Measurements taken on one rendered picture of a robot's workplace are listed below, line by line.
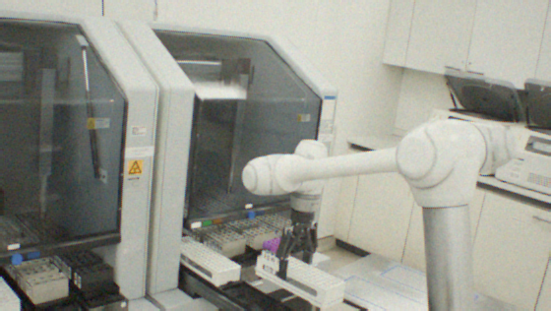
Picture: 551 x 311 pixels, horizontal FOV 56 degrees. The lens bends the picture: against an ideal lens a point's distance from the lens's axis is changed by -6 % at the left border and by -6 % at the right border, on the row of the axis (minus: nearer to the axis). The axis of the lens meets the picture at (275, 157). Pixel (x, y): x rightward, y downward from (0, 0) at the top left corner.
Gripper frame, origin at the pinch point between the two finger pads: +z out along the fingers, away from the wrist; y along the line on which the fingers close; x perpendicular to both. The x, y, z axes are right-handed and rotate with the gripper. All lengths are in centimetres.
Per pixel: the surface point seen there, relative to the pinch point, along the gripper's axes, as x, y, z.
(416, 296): -25.2, 37.8, 9.8
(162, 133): 35, -30, -37
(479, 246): 25, 218, 48
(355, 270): 1.0, 36.4, 9.8
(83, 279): 32, -56, 5
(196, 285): 26.0, -18.0, 13.5
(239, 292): 12.4, -10.8, 11.5
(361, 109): 147, 228, -20
